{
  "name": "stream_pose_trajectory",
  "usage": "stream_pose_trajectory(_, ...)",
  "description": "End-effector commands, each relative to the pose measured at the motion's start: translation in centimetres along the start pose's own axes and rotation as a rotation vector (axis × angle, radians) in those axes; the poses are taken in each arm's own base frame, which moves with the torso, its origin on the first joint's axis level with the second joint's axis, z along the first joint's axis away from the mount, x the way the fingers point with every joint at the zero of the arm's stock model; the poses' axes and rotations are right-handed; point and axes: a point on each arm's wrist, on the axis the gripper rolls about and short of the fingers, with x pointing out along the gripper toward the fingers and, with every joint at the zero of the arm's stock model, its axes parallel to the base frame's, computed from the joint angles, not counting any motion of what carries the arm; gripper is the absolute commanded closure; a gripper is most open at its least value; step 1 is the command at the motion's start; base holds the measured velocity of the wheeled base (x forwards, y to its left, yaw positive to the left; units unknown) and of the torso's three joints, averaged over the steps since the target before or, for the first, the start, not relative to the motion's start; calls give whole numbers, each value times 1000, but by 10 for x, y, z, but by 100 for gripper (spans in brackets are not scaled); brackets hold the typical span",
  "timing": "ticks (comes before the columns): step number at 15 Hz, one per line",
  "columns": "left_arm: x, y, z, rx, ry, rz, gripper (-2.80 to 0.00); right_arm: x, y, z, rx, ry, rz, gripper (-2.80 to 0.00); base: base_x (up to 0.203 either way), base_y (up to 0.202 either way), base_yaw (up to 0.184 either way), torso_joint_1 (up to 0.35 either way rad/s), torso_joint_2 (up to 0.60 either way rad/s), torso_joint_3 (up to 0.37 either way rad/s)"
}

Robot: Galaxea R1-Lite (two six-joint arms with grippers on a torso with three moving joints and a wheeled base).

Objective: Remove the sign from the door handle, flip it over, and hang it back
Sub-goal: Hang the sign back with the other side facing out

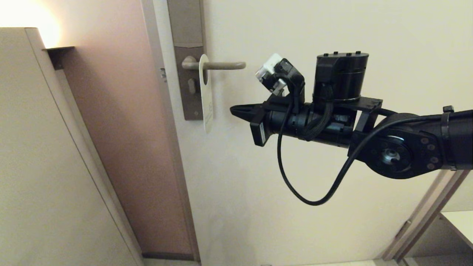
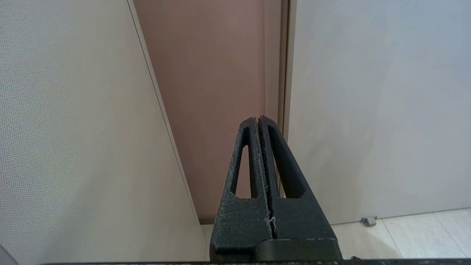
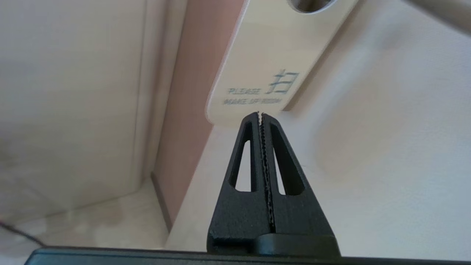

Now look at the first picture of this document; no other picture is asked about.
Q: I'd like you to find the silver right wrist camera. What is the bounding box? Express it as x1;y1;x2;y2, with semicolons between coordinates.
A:
254;53;287;93

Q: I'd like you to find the black right camera bracket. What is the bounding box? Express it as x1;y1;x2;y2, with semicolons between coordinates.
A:
272;58;306;108

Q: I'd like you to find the pale wardrobe shelf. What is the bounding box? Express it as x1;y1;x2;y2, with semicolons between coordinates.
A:
440;211;473;250

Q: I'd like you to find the beige metal door handle lever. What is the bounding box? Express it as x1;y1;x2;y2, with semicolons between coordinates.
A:
181;56;246;71

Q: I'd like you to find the blue do-not-disturb door hanger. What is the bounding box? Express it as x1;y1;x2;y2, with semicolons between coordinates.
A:
199;54;214;134

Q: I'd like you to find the brown door lock plate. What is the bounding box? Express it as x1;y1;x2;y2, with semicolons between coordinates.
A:
167;0;207;120

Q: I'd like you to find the dark wall lamp bracket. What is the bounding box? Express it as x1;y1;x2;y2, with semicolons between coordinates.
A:
42;47;75;71

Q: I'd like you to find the cream door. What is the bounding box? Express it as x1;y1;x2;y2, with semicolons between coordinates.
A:
152;0;473;265

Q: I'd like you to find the beige cabinet panel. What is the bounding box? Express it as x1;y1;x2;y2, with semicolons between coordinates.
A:
0;28;144;266

